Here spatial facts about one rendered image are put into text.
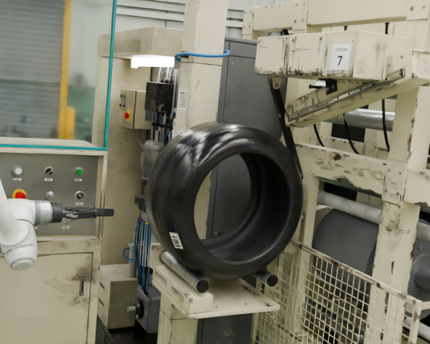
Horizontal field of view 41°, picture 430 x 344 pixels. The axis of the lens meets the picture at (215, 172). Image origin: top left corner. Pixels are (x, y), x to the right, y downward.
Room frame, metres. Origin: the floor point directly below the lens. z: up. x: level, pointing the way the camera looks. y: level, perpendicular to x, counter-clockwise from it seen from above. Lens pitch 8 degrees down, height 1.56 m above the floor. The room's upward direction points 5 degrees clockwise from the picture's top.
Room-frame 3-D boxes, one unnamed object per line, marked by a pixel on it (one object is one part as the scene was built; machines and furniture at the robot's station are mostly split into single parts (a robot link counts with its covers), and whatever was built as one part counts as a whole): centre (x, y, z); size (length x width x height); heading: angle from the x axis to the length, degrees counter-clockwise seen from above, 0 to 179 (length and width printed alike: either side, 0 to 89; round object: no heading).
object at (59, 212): (2.08, 0.55, 1.06); 0.09 x 0.08 x 0.07; 117
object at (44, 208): (2.04, 0.61, 1.06); 0.09 x 0.06 x 0.09; 27
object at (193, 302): (2.03, 0.08, 0.84); 0.36 x 0.09 x 0.06; 27
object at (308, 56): (2.11, -0.36, 1.71); 0.61 x 0.25 x 0.15; 27
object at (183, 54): (2.31, 0.09, 1.69); 0.19 x 0.19 x 0.06; 27
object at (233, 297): (2.09, -0.04, 0.80); 0.37 x 0.36 x 0.02; 117
